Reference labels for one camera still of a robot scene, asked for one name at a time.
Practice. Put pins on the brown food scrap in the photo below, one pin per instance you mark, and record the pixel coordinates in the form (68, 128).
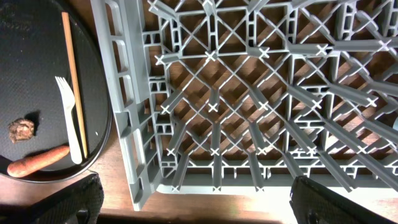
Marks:
(21, 129)

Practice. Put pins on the wooden chopstick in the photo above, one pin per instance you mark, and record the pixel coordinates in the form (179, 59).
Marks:
(75, 83)

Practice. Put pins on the grey dishwasher rack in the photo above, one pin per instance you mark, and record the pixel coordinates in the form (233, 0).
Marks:
(242, 97)

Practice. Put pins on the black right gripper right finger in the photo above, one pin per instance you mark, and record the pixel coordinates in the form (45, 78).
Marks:
(312, 202)

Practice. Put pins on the white plastic fork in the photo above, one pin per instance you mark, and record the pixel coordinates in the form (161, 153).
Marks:
(68, 101)

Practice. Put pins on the orange carrot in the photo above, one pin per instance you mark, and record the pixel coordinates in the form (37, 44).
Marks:
(26, 166)

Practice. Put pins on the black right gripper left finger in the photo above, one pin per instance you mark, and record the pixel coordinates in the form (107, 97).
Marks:
(79, 202)

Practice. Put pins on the round black tray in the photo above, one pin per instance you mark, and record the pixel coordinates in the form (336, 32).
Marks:
(33, 53)

